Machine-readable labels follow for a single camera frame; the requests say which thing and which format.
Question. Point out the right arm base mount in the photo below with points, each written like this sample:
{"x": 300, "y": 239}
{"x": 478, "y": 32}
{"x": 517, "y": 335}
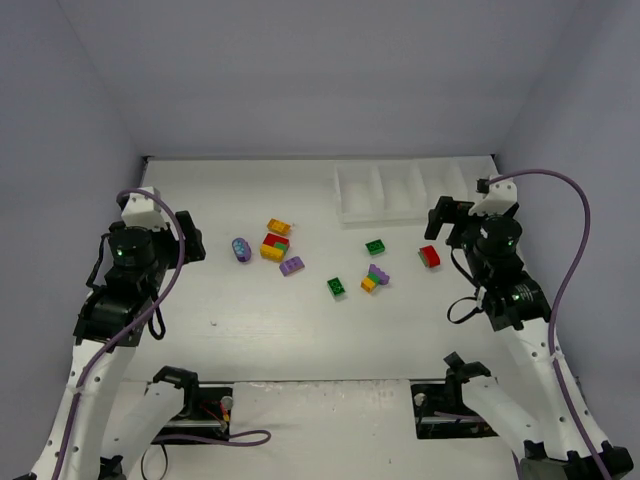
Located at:
{"x": 438, "y": 408}

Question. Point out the purple green yellow lego stack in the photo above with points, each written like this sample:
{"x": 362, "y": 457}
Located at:
{"x": 375, "y": 277}

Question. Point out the green printed lego brick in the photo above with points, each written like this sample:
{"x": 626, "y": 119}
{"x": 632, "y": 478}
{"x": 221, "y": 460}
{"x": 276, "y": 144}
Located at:
{"x": 375, "y": 247}
{"x": 336, "y": 288}

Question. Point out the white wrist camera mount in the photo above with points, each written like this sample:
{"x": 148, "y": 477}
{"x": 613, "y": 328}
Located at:
{"x": 141, "y": 211}
{"x": 495, "y": 198}

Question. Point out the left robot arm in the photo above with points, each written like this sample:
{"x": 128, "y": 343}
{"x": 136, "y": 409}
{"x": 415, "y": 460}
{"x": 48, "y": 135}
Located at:
{"x": 108, "y": 331}

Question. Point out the clear divided sorting tray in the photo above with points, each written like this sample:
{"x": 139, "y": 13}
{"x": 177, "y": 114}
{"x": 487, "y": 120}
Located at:
{"x": 389, "y": 191}

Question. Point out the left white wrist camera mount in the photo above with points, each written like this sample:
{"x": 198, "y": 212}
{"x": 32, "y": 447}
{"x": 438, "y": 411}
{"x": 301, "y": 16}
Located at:
{"x": 141, "y": 211}

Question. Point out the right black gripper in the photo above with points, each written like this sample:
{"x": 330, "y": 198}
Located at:
{"x": 441, "y": 218}

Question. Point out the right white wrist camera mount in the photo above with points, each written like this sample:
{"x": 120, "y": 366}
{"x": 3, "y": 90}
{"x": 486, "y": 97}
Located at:
{"x": 495, "y": 198}

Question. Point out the purple sloped lego brick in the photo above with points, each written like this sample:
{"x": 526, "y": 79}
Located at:
{"x": 291, "y": 266}

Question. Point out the red yellow green lego stack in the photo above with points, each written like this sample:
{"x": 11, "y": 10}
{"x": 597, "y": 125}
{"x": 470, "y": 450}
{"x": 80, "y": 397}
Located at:
{"x": 274, "y": 247}

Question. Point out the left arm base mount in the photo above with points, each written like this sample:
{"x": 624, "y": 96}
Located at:
{"x": 206, "y": 410}

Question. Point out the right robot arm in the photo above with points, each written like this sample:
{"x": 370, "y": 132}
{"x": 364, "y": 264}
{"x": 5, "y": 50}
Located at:
{"x": 559, "y": 439}

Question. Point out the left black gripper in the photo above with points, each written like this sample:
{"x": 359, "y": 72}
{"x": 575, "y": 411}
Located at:
{"x": 189, "y": 239}

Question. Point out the yellow striped lego brick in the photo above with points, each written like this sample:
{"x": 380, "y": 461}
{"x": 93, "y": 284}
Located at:
{"x": 278, "y": 227}

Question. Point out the purple flower lego brick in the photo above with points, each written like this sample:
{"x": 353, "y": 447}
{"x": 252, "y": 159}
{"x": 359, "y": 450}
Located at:
{"x": 241, "y": 249}

